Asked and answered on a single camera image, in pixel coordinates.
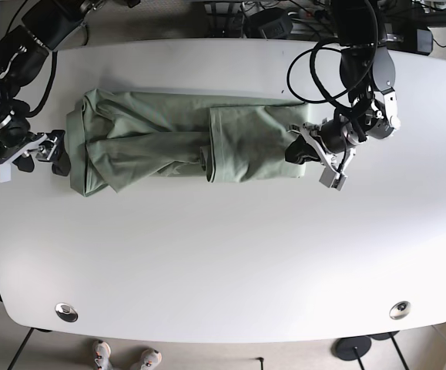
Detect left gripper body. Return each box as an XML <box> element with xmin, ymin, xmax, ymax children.
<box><xmin>304</xmin><ymin>119</ymin><xmax>357</xmax><ymax>173</ymax></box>

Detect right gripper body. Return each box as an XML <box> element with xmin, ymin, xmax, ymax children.
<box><xmin>0</xmin><ymin>130</ymin><xmax>57</xmax><ymax>165</ymax></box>

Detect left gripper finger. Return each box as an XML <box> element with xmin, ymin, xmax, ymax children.
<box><xmin>319</xmin><ymin>167</ymin><xmax>347</xmax><ymax>191</ymax></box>
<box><xmin>288</xmin><ymin>123</ymin><xmax>310</xmax><ymax>135</ymax></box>

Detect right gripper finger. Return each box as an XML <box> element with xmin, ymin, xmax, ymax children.
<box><xmin>0</xmin><ymin>163</ymin><xmax>12</xmax><ymax>183</ymax></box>
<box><xmin>47</xmin><ymin>129</ymin><xmax>65</xmax><ymax>149</ymax></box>

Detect green polo shirt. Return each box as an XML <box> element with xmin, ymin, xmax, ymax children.
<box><xmin>65</xmin><ymin>89</ymin><xmax>310</xmax><ymax>197</ymax></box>

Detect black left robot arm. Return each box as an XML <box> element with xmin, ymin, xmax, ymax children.
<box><xmin>285</xmin><ymin>1</ymin><xmax>401</xmax><ymax>190</ymax></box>

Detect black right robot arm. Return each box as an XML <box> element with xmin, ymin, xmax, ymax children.
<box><xmin>0</xmin><ymin>1</ymin><xmax>103</xmax><ymax>183</ymax></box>

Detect right black floor stand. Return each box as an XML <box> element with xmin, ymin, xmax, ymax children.
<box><xmin>369</xmin><ymin>331</ymin><xmax>410</xmax><ymax>370</ymax></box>

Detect black floor stand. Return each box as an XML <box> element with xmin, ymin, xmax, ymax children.
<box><xmin>332</xmin><ymin>336</ymin><xmax>372</xmax><ymax>370</ymax></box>
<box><xmin>369</xmin><ymin>331</ymin><xmax>410</xmax><ymax>370</ymax></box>

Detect left black floor stand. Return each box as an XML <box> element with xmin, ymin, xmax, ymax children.
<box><xmin>332</xmin><ymin>336</ymin><xmax>372</xmax><ymax>370</ymax></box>

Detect white orange shoe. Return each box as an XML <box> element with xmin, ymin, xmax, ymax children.
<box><xmin>93</xmin><ymin>340</ymin><xmax>113</xmax><ymax>370</ymax></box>
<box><xmin>130</xmin><ymin>348</ymin><xmax>163</xmax><ymax>370</ymax></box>

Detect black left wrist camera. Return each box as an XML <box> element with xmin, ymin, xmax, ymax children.
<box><xmin>285</xmin><ymin>136</ymin><xmax>320</xmax><ymax>165</ymax></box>

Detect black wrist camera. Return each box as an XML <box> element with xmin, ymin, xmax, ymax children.
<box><xmin>285</xmin><ymin>136</ymin><xmax>320</xmax><ymax>165</ymax></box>
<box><xmin>52</xmin><ymin>150</ymin><xmax>71</xmax><ymax>177</ymax></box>

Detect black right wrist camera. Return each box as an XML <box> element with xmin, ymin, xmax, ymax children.
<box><xmin>52</xmin><ymin>150</ymin><xmax>71</xmax><ymax>177</ymax></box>

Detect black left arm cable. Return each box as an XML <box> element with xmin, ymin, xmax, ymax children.
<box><xmin>287</xmin><ymin>0</ymin><xmax>380</xmax><ymax>116</ymax></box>

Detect table cable grommet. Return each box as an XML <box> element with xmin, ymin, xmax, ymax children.
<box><xmin>55</xmin><ymin>302</ymin><xmax>79</xmax><ymax>323</ymax></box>
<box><xmin>389</xmin><ymin>301</ymin><xmax>411</xmax><ymax>321</ymax></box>

